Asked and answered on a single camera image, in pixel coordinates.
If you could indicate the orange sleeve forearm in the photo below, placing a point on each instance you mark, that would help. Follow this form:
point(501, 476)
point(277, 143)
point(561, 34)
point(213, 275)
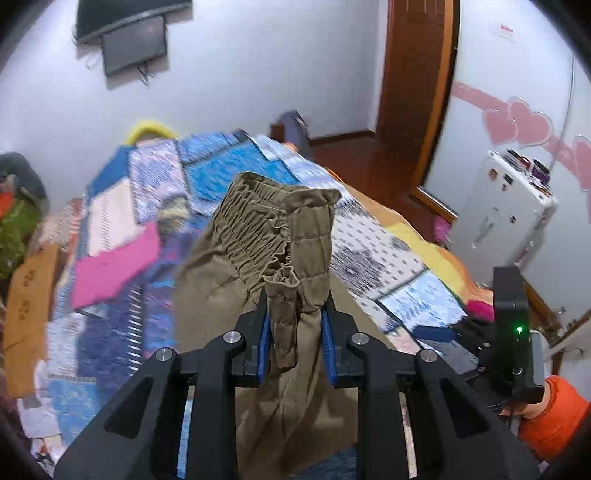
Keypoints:
point(548, 434)

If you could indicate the olive green pants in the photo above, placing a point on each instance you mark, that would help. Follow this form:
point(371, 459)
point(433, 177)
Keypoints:
point(270, 240)

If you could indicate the person right hand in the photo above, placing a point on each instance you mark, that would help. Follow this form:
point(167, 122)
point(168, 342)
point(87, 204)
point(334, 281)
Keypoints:
point(527, 411)

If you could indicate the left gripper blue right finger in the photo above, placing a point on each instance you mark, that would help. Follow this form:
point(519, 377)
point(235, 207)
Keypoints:
point(334, 343)

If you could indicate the yellow curved pillow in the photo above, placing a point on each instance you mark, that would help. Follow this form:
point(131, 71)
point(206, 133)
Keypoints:
point(148, 129)

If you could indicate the white suitcase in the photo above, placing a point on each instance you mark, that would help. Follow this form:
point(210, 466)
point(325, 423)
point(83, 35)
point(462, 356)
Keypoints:
point(504, 219)

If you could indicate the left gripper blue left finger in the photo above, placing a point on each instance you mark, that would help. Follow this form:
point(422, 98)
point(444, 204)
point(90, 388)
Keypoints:
point(257, 333)

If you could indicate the green bag clutter pile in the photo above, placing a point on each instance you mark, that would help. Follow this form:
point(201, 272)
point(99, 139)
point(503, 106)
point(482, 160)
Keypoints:
point(19, 220)

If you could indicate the orange paw print cloth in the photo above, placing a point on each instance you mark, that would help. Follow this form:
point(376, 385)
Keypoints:
point(28, 309)

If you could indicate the brown wooden door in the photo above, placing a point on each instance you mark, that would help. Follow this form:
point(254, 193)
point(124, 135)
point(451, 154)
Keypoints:
point(421, 49)

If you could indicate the patchwork blue bed quilt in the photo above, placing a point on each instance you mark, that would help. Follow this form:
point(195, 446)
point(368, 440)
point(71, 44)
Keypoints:
point(122, 244)

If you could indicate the orange yellow bed sheet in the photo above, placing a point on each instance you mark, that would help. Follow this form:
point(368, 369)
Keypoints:
point(376, 249)

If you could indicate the pink heart wall decoration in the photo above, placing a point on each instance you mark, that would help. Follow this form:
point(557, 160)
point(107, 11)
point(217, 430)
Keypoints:
point(515, 121)

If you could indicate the wall mounted black television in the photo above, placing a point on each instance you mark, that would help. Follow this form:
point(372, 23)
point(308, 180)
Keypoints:
point(98, 17)

